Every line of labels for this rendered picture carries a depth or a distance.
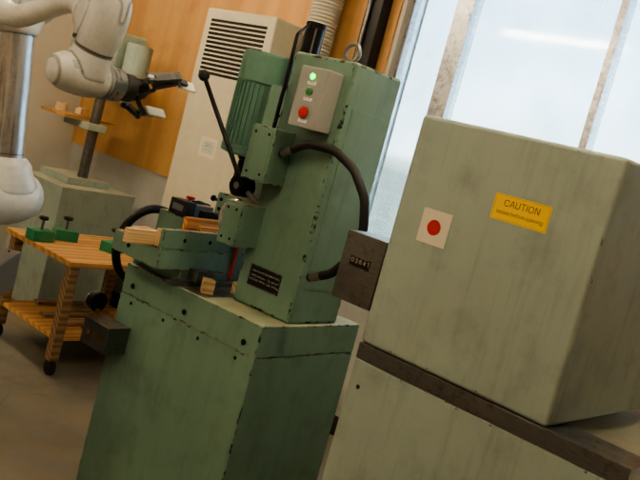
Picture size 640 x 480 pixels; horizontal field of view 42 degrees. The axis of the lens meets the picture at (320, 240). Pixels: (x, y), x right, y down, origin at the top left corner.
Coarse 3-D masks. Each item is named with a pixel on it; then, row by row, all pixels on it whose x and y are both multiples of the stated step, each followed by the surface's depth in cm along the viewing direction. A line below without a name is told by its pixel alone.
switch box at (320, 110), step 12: (324, 72) 213; (336, 72) 214; (300, 84) 217; (324, 84) 212; (336, 84) 215; (300, 96) 217; (312, 96) 214; (324, 96) 213; (336, 96) 216; (312, 108) 214; (324, 108) 214; (312, 120) 214; (324, 120) 215; (324, 132) 217
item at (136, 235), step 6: (126, 228) 224; (132, 228) 225; (138, 228) 227; (126, 234) 223; (132, 234) 224; (138, 234) 226; (144, 234) 227; (150, 234) 229; (126, 240) 223; (132, 240) 225; (138, 240) 226; (144, 240) 228; (150, 240) 229
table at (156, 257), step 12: (120, 240) 239; (132, 252) 236; (144, 252) 233; (156, 252) 229; (168, 252) 231; (180, 252) 234; (192, 252) 238; (204, 252) 242; (216, 252) 246; (156, 264) 229; (168, 264) 232; (180, 264) 236; (192, 264) 239; (204, 264) 243; (216, 264) 247; (228, 264) 251; (240, 264) 255
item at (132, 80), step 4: (128, 76) 220; (132, 76) 221; (132, 80) 220; (136, 80) 221; (140, 80) 222; (132, 84) 220; (136, 84) 221; (140, 84) 222; (144, 84) 223; (148, 84) 225; (128, 88) 219; (132, 88) 220; (136, 88) 221; (140, 88) 223; (144, 88) 224; (148, 88) 224; (128, 92) 219; (132, 92) 220; (136, 92) 221; (124, 96) 220; (128, 96) 220; (132, 96) 221; (140, 96) 227; (144, 96) 227; (120, 100) 222; (124, 100) 222; (128, 100) 222; (132, 100) 227
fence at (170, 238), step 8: (168, 232) 229; (176, 232) 231; (184, 232) 233; (192, 232) 236; (200, 232) 238; (160, 240) 229; (168, 240) 230; (176, 240) 232; (184, 240) 234; (192, 240) 237; (200, 240) 239; (208, 240) 241; (216, 240) 244; (168, 248) 230; (176, 248) 233; (184, 248) 235; (192, 248) 238; (200, 248) 240; (208, 248) 242; (216, 248) 245; (224, 248) 247; (232, 248) 250; (240, 248) 253
